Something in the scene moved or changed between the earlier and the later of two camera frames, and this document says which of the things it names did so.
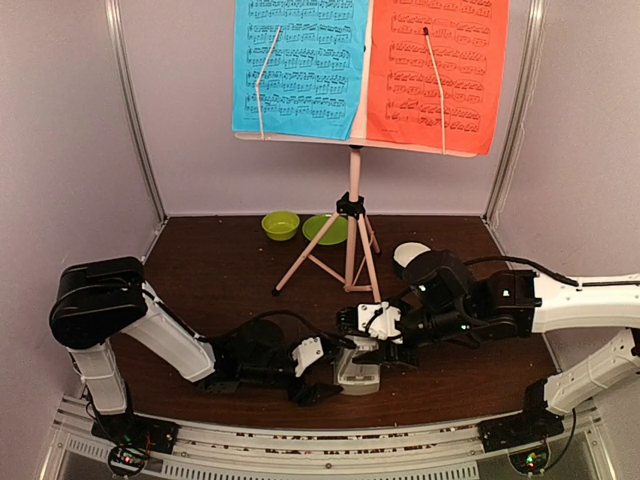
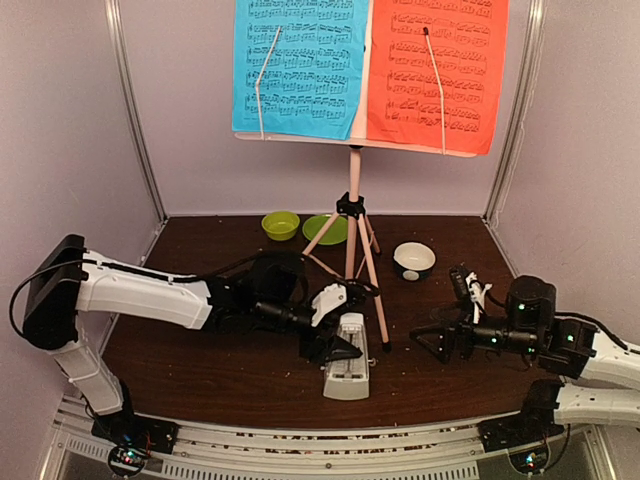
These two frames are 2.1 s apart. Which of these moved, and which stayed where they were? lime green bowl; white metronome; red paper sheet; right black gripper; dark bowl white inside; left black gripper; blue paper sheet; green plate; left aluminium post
Moved: right black gripper; white metronome; left black gripper
Stayed: red paper sheet; blue paper sheet; dark bowl white inside; lime green bowl; green plate; left aluminium post
